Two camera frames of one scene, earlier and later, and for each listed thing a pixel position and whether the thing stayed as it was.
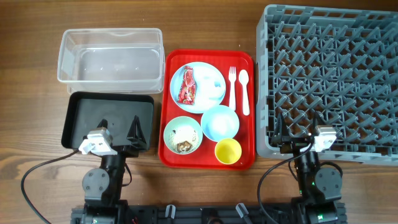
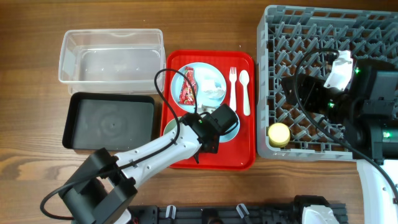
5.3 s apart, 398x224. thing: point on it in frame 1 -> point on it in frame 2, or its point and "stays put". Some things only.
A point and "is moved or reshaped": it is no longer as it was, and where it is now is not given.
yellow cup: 228,151 is moved or reshaped
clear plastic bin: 118,60 stays put
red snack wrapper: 187,93 stays put
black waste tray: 83,112 stays put
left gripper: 132,150 -> 214,147
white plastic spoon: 244,78 stays put
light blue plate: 211,87 stays put
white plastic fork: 232,76 stays put
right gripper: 297,146 -> 292,88
